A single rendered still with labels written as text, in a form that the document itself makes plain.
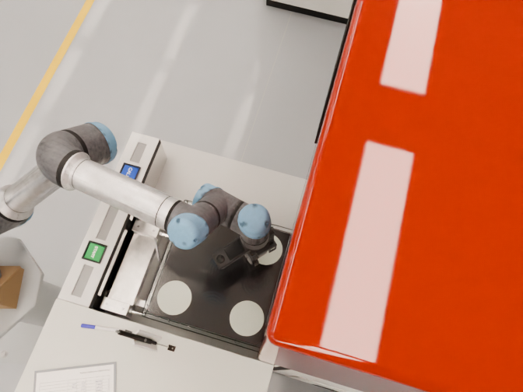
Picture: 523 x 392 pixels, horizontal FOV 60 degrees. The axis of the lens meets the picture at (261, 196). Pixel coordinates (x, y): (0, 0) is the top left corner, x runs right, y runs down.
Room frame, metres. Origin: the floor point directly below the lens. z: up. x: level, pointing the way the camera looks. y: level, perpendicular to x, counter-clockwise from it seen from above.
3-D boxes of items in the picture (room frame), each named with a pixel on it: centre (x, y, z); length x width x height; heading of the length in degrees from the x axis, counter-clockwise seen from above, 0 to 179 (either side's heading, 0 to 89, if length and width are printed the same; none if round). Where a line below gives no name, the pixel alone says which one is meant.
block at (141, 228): (0.39, 0.35, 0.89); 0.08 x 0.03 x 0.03; 77
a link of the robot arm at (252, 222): (0.33, 0.02, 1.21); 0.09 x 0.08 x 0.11; 63
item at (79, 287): (0.42, 0.44, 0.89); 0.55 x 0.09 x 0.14; 167
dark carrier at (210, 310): (0.27, 0.10, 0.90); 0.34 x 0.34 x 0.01; 77
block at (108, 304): (0.15, 0.40, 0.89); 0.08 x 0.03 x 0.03; 77
